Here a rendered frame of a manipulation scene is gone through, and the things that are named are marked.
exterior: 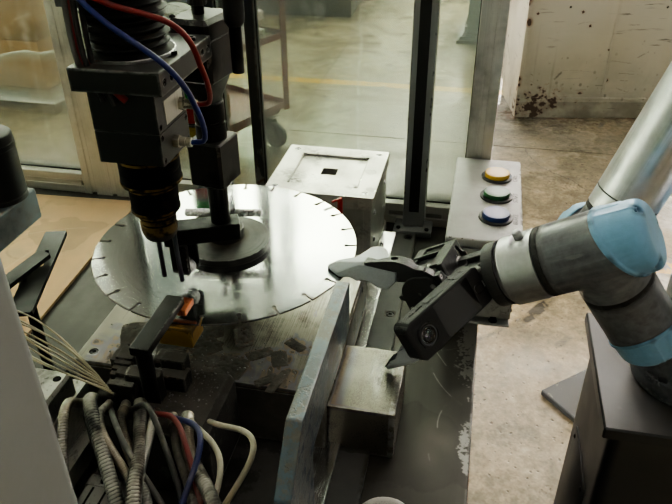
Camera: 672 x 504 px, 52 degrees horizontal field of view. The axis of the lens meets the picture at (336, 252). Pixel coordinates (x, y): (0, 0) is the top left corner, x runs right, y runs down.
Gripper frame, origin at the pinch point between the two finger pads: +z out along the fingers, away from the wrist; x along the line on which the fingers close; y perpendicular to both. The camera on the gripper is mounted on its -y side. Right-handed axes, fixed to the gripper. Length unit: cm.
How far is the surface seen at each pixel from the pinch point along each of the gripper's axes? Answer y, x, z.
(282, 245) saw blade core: 3.0, 11.4, 6.2
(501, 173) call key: 43.7, -1.6, -7.6
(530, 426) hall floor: 83, -83, 32
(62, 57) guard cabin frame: 33, 52, 54
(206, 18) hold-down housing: -7.7, 37.2, -9.3
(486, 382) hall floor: 95, -75, 45
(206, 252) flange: -3.7, 15.8, 11.5
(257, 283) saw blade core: -5.6, 10.5, 5.1
